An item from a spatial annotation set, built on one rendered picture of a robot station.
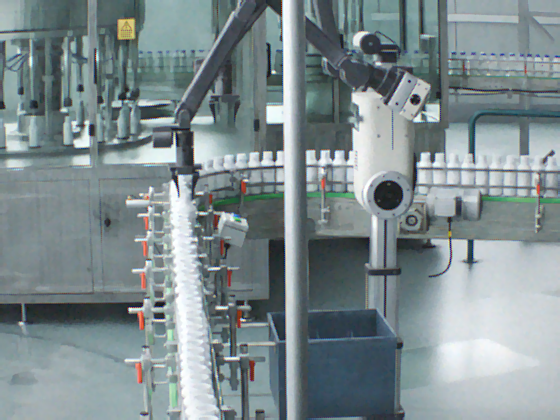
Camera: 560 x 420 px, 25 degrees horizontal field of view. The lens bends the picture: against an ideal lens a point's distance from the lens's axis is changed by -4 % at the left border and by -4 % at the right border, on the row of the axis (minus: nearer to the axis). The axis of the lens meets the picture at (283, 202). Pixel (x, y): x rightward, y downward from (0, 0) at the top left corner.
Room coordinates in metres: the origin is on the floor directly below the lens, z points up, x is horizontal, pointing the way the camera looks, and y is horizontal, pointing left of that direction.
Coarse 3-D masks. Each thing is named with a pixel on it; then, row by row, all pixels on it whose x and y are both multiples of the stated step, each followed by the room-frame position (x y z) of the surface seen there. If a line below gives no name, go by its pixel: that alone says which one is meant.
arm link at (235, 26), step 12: (252, 0) 3.89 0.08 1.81; (240, 12) 3.88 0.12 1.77; (228, 24) 3.91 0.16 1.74; (240, 24) 3.91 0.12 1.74; (228, 36) 3.91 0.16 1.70; (240, 36) 3.93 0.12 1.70; (216, 48) 3.91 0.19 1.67; (228, 48) 3.91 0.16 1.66; (216, 60) 3.91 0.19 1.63; (204, 72) 3.91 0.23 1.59; (216, 72) 3.91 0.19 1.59; (192, 84) 3.91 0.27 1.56; (204, 84) 3.91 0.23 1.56; (192, 96) 3.90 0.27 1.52; (204, 96) 3.91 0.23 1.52; (180, 108) 3.89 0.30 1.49; (192, 108) 3.90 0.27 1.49
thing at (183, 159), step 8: (176, 152) 3.92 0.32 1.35; (184, 152) 3.90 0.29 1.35; (192, 152) 3.91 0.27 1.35; (176, 160) 3.92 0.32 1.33; (184, 160) 3.90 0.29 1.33; (192, 160) 3.91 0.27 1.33; (168, 168) 3.90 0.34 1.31; (176, 168) 3.89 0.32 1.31; (184, 168) 3.90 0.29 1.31; (192, 168) 3.90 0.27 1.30; (200, 168) 3.90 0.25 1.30
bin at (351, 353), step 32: (320, 320) 3.55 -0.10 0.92; (352, 320) 3.56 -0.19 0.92; (384, 320) 3.44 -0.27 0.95; (320, 352) 3.25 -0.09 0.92; (352, 352) 3.26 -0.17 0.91; (384, 352) 3.26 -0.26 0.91; (320, 384) 3.25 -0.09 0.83; (352, 384) 3.26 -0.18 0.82; (384, 384) 3.26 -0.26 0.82; (320, 416) 3.25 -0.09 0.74; (352, 416) 3.26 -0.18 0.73
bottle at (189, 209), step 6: (180, 192) 3.92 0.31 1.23; (186, 192) 3.93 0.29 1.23; (180, 198) 3.91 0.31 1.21; (186, 198) 3.91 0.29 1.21; (180, 204) 3.91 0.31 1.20; (186, 204) 3.91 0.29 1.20; (192, 204) 3.92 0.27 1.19; (174, 210) 3.91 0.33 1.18; (180, 210) 3.89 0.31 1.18; (186, 210) 3.89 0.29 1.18; (192, 210) 3.90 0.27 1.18; (174, 216) 3.91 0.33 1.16; (192, 216) 3.90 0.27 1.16; (174, 222) 3.91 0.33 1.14; (192, 222) 3.90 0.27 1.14; (192, 228) 3.91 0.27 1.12
